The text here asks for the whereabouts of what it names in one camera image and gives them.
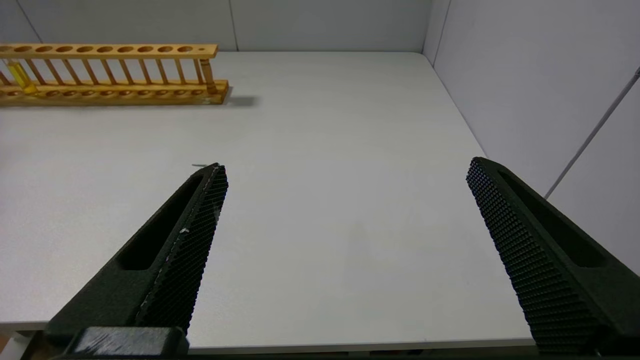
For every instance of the test tube with yellow pigment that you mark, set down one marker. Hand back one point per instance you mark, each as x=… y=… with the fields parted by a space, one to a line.
x=21 y=77

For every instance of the wooden test tube rack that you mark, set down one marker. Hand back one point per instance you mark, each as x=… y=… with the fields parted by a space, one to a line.
x=115 y=92

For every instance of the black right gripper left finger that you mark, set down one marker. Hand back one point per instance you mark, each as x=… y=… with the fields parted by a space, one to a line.
x=170 y=270

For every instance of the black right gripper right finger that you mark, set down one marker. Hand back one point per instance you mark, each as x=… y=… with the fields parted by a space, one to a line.
x=560 y=280

